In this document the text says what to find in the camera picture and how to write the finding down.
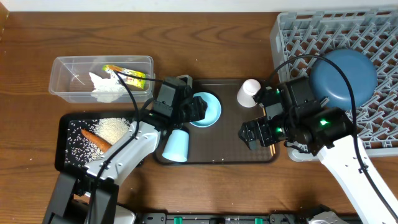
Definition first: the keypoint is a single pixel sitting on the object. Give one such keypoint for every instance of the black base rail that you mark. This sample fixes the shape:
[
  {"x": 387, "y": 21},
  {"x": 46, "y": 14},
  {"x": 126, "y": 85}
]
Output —
[{"x": 163, "y": 218}]

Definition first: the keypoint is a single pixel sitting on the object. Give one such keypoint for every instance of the clear plastic bin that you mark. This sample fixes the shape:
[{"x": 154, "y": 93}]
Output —
[{"x": 70, "y": 78}]

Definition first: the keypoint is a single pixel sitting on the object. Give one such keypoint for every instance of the right wooden chopstick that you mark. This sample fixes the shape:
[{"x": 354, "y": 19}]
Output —
[{"x": 272, "y": 149}]

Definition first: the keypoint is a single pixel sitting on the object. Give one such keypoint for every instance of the brown serving tray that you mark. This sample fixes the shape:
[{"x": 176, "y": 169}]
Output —
[{"x": 219, "y": 143}]

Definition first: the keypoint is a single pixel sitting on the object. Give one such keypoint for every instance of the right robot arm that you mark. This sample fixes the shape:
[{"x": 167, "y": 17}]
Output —
[{"x": 331, "y": 136}]

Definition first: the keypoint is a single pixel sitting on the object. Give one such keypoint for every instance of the black plastic tray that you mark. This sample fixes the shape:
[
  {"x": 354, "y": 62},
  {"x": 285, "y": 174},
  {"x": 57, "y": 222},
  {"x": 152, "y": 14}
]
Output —
[{"x": 63, "y": 125}]

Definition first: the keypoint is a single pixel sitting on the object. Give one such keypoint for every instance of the white rice pile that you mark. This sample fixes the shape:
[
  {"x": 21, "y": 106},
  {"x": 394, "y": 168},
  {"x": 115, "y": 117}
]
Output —
[{"x": 112, "y": 127}]

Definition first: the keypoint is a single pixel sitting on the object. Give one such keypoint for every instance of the yellow-green snack wrapper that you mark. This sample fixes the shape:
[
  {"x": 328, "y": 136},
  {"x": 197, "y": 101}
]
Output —
[{"x": 130, "y": 77}]

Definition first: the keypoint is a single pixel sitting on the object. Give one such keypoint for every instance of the light blue cup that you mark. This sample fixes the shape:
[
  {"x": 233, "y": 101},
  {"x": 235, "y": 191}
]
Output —
[{"x": 176, "y": 148}]

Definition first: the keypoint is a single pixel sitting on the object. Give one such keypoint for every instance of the white napkin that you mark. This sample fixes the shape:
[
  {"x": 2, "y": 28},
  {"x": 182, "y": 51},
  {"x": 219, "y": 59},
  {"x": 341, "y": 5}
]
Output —
[{"x": 106, "y": 90}]

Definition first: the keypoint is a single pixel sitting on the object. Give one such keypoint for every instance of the light blue bowl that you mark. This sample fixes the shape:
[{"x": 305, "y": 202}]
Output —
[{"x": 213, "y": 111}]

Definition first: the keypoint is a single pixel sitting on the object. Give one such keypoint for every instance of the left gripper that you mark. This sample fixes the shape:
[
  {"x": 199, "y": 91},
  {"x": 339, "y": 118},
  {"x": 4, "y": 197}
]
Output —
[{"x": 199, "y": 108}]

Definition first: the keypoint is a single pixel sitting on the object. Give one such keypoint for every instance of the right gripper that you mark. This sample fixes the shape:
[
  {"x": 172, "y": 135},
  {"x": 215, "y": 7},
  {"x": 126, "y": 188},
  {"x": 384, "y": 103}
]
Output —
[{"x": 262, "y": 124}]

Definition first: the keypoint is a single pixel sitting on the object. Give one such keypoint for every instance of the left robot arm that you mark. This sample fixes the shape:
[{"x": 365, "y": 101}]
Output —
[{"x": 88, "y": 194}]

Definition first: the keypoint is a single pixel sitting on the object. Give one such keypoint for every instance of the white cup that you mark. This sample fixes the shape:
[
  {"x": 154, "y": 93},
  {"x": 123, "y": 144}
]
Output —
[{"x": 246, "y": 92}]

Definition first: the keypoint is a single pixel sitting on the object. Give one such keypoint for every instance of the dark blue plate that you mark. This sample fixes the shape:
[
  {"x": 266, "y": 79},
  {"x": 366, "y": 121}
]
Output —
[{"x": 326, "y": 82}]

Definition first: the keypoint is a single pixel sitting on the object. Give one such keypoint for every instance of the orange carrot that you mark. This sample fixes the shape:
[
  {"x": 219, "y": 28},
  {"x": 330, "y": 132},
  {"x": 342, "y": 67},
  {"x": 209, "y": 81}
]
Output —
[{"x": 97, "y": 141}]

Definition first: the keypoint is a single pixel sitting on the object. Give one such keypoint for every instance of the grey dishwasher rack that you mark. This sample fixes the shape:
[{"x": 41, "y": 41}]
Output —
[{"x": 373, "y": 32}]

